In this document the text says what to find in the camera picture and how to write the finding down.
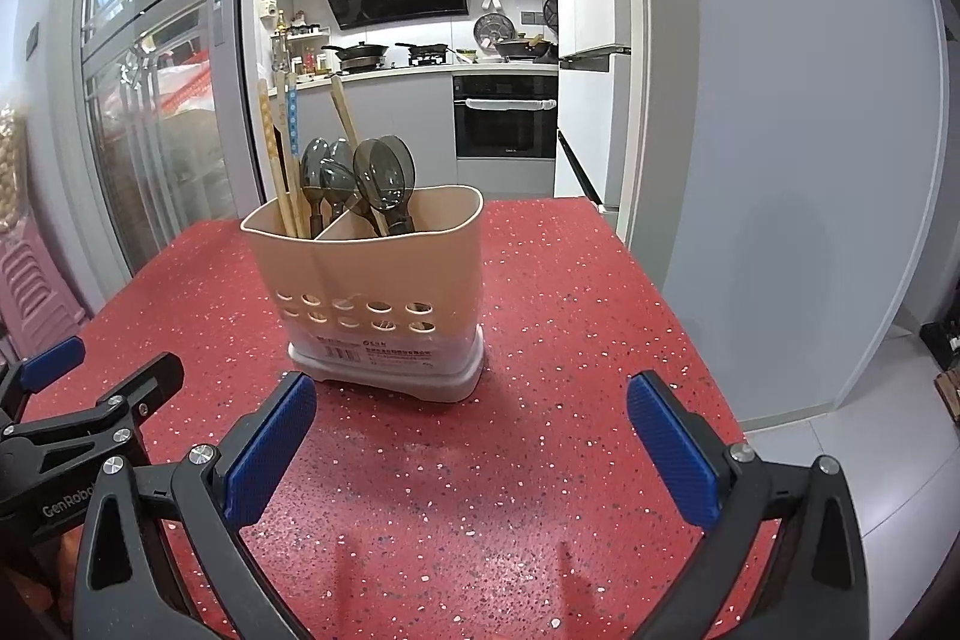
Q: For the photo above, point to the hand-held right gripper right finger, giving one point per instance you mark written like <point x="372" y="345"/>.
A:
<point x="667" y="452"/>

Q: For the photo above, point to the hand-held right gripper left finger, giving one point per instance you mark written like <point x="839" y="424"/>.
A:
<point x="270" y="445"/>

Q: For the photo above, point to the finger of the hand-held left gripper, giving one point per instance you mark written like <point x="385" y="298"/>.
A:
<point x="150" y="377"/>
<point x="52" y="362"/>

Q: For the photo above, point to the beige plastic cutlery holder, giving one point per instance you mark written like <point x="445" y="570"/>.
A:
<point x="390" y="265"/>

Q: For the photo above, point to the blue patterned wooden chopstick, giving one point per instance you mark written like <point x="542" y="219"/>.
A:
<point x="292" y="115"/>

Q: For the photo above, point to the pink plastic stool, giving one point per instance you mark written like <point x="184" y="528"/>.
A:
<point x="37" y="287"/>

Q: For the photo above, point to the clear bag of beige balls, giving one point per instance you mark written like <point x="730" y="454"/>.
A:
<point x="11" y="160"/>

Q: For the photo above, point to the sliding glass door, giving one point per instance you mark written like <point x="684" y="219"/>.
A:
<point x="150" y="108"/>

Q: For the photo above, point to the cardboard box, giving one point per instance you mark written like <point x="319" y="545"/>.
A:
<point x="949" y="396"/>

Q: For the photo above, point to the black floor item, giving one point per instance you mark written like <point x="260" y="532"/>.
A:
<point x="941" y="335"/>

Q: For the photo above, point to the red plastic crate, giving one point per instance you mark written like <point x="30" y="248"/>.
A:
<point x="184" y="81"/>

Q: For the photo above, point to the grey kitchen cabinets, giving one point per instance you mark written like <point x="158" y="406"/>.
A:
<point x="420" y="138"/>

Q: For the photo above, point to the row of condiment bottles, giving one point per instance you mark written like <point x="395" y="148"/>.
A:
<point x="307" y="59"/>

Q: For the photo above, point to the black built-in oven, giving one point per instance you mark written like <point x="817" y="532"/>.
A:
<point x="506" y="134"/>

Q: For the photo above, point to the white towel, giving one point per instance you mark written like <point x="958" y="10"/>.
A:
<point x="510" y="105"/>

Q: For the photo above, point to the black wok with lid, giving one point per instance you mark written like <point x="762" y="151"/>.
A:
<point x="358" y="55"/>

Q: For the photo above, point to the black frying pan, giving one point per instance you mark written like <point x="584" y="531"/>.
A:
<point x="421" y="54"/>

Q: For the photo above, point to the white refrigerator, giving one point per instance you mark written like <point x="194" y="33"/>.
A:
<point x="600" y="10"/>

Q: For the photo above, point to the round metal steamer rack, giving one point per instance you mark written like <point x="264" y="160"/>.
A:
<point x="491" y="30"/>
<point x="552" y="12"/>

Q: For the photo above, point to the dark wall switch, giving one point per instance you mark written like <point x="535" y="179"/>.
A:
<point x="32" y="41"/>

